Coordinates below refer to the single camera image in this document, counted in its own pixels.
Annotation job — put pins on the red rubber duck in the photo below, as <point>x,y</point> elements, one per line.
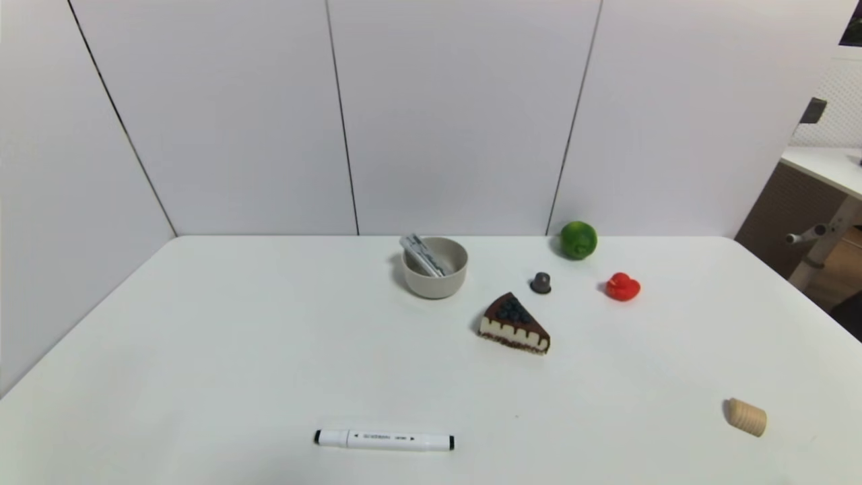
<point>623,287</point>

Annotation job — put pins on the wooden cork cylinder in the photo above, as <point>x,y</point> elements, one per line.
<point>747,417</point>

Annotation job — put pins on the beige round bowl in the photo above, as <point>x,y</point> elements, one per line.
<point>438,283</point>

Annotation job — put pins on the white background desk top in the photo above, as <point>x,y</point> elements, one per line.
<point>825,166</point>

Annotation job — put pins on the grey coffee capsule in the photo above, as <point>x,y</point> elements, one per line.
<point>541,283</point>

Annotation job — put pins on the clear plastic pen case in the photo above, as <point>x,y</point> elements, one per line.
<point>424,257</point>

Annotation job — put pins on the brown perforated panel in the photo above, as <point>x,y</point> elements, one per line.
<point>781,212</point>

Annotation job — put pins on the dark grey wall bracket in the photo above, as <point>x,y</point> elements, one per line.
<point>813,110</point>

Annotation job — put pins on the white marker pen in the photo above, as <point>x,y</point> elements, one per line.
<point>384,440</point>

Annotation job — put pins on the green lime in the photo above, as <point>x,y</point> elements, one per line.
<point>578,240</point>

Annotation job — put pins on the chocolate blueberry cake slice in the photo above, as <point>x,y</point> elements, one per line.
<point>515,325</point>

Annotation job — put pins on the dark monitor corner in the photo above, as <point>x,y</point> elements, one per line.
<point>853,28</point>

